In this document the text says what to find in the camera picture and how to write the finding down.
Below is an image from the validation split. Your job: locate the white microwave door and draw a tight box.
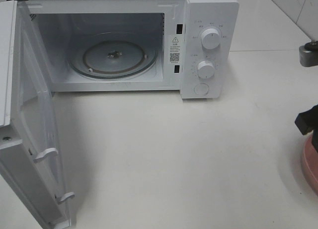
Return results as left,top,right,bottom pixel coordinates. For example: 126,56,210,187
0,0,74,229

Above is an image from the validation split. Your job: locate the white lower microwave knob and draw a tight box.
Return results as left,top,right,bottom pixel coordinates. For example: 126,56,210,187
197,61,216,79

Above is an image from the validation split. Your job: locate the white microwave knob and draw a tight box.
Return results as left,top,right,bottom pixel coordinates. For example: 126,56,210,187
197,61,216,79
201,26,221,50

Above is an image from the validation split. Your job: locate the white microwave oven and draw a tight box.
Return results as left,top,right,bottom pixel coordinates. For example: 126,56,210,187
5,0,239,99

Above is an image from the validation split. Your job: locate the white round door button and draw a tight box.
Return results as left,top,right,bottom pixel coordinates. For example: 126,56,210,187
194,83,209,96

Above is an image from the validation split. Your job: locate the glass microwave turntable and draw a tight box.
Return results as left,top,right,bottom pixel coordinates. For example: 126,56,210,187
68,32,161,79

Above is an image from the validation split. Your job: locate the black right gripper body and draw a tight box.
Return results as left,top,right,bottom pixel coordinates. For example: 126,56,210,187
295,105,318,152

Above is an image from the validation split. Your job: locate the white upper microwave knob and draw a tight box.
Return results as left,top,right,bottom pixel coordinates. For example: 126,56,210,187
201,26,221,50

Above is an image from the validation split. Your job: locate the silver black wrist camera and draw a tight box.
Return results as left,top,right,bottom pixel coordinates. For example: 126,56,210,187
299,41,318,67

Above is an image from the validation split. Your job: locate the pink round plate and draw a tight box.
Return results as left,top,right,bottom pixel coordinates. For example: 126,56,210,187
301,134,318,195

